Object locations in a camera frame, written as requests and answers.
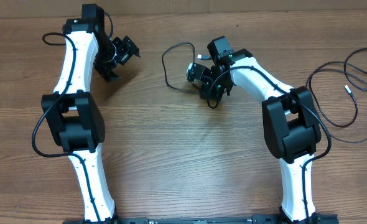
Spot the thick black usb cable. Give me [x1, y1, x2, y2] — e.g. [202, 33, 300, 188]
[161, 42, 212, 94]

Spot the thin black cable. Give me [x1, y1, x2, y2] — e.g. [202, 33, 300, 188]
[305, 47, 367, 128]
[307, 67, 367, 144]

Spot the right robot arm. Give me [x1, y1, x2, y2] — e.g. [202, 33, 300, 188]
[193, 36, 321, 223]

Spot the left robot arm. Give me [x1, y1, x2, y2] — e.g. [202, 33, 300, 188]
[34, 3, 140, 223]

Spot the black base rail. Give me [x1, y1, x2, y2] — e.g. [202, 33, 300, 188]
[62, 213, 339, 224]

